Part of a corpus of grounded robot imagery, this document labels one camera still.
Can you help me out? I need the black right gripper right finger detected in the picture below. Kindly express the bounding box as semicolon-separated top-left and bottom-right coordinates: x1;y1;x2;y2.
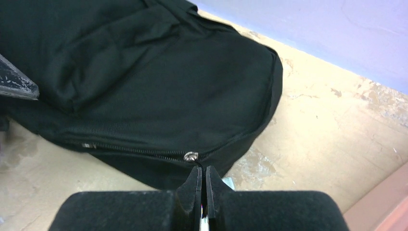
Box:
205;166;349;231

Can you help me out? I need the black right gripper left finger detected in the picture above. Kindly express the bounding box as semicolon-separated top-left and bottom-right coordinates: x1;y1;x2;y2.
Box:
49;167;202;231

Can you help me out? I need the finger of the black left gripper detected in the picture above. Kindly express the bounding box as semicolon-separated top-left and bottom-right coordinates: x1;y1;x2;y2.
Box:
0;55;39;100

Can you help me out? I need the black student backpack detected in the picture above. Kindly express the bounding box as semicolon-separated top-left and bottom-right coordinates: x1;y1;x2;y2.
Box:
0;0;283;190

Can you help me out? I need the translucent pink plastic storage box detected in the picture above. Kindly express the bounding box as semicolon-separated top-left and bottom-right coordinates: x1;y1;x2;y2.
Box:
344;164;408;231

